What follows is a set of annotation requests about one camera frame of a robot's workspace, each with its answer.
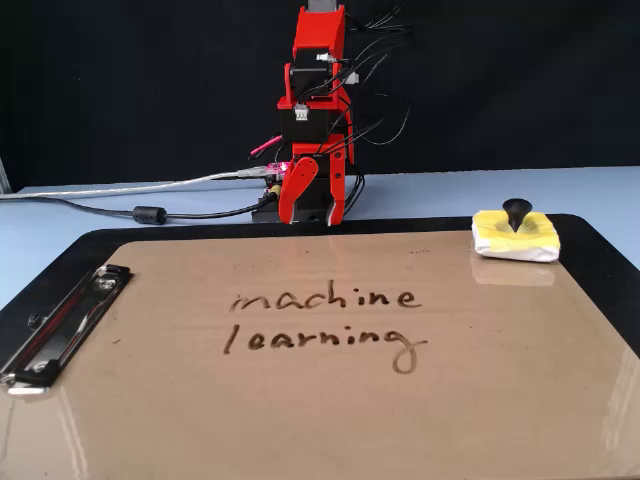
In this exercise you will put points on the black backdrop cloth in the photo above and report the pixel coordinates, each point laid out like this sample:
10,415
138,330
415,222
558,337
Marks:
125,75

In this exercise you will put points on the grey metal post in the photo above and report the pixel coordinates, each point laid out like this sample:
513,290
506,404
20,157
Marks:
3,175

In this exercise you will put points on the small lit controller board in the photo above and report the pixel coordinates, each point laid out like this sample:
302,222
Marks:
276,170

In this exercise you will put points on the brown glossy clipboard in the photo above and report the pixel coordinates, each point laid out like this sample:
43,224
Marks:
320,400

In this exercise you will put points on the yellow white sponge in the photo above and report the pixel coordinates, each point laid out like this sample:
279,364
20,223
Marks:
505,245

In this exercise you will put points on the silver metal clipboard clip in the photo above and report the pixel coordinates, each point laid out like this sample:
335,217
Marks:
60,330

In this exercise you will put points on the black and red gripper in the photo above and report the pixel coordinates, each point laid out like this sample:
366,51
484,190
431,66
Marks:
305,127

